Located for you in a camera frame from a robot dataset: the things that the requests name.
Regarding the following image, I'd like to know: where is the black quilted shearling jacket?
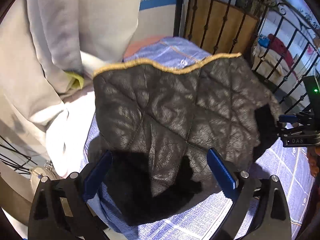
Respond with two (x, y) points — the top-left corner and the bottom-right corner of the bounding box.
(88, 53), (281, 226)

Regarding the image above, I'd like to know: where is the pile of white clothes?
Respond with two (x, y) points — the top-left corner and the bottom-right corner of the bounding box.
(1, 0), (140, 177)

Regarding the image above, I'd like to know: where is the white hanging swing sofa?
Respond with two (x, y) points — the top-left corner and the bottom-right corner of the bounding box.
(252, 17), (319, 102)

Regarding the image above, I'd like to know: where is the black iron bed footboard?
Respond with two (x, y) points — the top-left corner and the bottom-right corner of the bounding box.
(174, 0), (319, 113)

